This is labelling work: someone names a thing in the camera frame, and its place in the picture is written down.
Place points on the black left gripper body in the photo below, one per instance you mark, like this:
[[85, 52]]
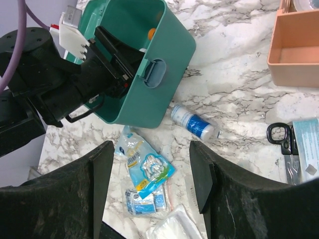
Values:
[[45, 88]]

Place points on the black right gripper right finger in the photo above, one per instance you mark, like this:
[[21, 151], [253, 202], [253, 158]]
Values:
[[239, 204]]

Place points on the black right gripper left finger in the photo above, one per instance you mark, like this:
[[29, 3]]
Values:
[[67, 203]]

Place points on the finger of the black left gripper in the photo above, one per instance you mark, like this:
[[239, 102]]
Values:
[[127, 58]]

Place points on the amber bottle orange label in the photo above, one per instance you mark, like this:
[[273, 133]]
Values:
[[151, 33]]

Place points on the white bottle blue label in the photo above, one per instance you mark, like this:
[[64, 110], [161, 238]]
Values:
[[194, 123]]

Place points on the white bottle green label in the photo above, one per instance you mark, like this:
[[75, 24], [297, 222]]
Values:
[[143, 50]]

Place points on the green plastic medicine box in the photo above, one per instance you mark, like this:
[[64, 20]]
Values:
[[162, 67]]

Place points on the white gauze pad packet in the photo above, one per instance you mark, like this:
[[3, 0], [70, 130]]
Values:
[[176, 225]]

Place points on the zip bag of blue packets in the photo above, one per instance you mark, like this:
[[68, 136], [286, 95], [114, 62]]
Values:
[[156, 205]]

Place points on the blue cotton swab bag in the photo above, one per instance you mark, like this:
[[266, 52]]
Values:
[[147, 169]]

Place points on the light blue mask packet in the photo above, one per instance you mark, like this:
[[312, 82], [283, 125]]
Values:
[[307, 138]]

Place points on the orange plastic file organizer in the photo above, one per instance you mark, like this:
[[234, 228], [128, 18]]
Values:
[[293, 57]]

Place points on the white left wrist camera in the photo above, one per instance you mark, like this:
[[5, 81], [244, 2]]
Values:
[[70, 38]]

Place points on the black handled scissors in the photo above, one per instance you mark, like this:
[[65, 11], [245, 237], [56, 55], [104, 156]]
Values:
[[289, 150]]

